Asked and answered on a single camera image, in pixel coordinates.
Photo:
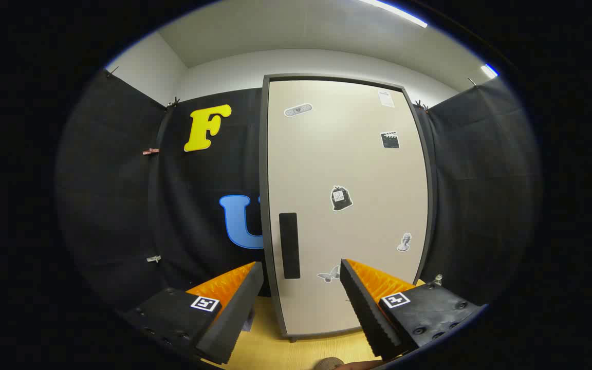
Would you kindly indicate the silver clip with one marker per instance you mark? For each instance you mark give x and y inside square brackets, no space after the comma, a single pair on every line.
[153,258]

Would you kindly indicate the long ceiling light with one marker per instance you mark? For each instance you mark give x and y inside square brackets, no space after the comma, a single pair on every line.
[399,14]

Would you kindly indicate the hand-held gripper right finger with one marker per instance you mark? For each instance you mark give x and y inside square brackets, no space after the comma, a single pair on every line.
[365,308]

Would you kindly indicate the dark grey shoe cabinet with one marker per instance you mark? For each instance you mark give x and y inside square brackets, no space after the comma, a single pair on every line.
[263,154]

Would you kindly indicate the red clip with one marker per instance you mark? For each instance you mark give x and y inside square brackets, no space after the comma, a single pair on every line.
[150,151]

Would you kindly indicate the short ceiling light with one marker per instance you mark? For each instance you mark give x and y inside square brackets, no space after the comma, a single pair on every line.
[488,70]

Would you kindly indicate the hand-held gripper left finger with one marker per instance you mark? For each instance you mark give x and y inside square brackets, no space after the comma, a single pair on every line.
[239,313]

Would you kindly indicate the black backdrop cloth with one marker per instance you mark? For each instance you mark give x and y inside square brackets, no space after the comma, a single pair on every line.
[111,180]

